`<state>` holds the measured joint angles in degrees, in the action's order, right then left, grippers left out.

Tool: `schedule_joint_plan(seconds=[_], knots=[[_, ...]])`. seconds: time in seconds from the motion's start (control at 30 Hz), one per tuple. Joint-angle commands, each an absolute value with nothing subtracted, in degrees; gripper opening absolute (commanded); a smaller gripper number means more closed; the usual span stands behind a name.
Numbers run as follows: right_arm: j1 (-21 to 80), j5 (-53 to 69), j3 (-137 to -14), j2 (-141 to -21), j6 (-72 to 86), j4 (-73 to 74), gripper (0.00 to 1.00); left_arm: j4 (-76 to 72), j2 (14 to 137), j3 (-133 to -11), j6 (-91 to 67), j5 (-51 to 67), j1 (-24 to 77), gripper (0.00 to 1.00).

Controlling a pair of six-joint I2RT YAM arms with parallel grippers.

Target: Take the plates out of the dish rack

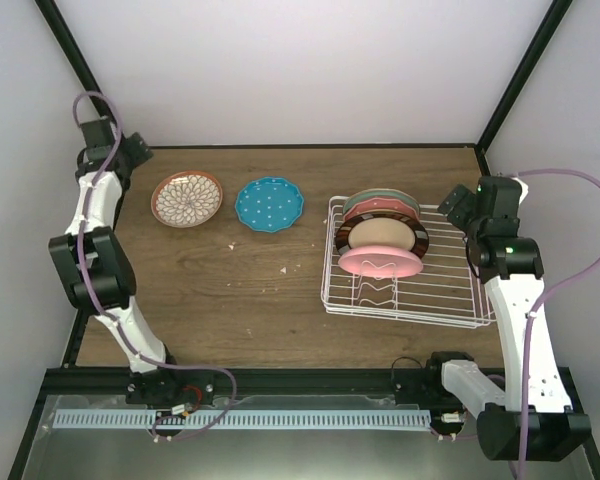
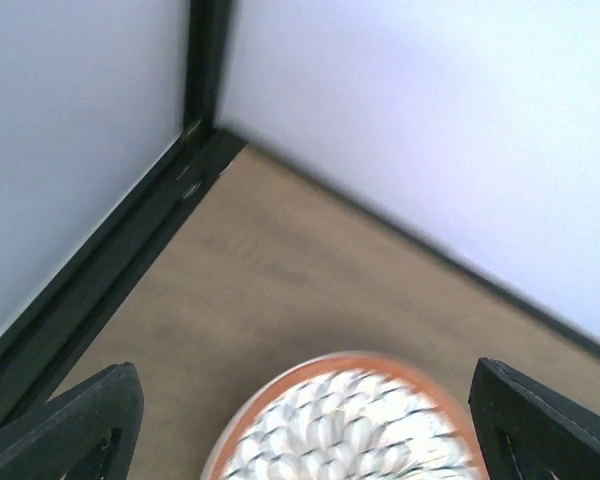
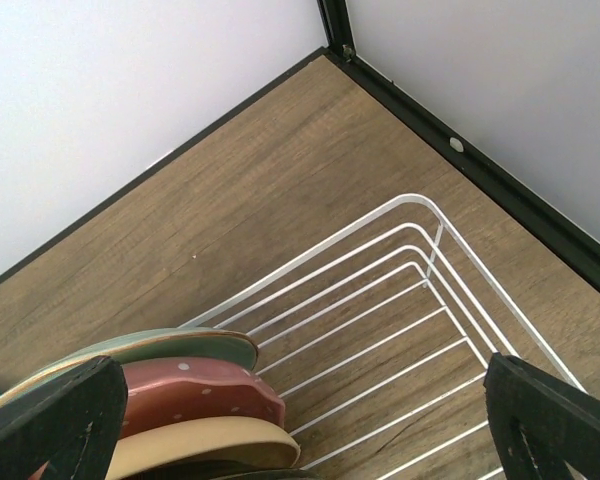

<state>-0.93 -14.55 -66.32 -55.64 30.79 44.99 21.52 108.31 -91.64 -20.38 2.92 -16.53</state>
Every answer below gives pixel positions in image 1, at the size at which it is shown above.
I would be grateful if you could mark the green plate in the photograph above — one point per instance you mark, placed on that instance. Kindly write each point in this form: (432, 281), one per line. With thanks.
(381, 193)

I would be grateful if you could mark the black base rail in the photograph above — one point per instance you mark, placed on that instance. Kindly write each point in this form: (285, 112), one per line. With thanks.
(413, 385)

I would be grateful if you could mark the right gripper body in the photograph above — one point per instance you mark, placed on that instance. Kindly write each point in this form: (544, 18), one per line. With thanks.
(459, 217)

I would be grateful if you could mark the black enclosure frame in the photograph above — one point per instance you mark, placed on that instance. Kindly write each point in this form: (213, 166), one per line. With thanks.
(65, 39)

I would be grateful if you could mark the white wire dish rack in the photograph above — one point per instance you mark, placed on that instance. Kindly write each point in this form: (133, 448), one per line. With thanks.
(445, 293)

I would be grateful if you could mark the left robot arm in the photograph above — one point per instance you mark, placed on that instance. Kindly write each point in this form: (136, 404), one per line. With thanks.
(94, 270)

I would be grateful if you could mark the red dotted scalloped plate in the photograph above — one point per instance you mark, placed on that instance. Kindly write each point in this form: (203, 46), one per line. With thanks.
(376, 204)

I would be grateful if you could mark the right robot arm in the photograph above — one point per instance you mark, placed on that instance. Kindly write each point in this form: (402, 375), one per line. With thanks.
(531, 418)

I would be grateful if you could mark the pink plate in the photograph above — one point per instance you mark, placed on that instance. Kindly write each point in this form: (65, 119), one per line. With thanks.
(380, 262)

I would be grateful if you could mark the black rimmed beige plate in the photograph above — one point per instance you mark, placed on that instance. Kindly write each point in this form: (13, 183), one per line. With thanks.
(382, 228)

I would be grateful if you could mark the slotted cable duct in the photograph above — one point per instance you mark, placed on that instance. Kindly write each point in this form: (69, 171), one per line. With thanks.
(385, 420)

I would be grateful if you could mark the blue dotted plate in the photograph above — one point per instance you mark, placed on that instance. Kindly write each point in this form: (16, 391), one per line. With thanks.
(269, 204)

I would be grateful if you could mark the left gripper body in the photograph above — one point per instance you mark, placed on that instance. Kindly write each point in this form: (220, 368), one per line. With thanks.
(140, 154)

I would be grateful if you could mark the floral patterned brown plate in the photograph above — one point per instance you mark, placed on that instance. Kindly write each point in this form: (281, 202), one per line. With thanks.
(186, 199)

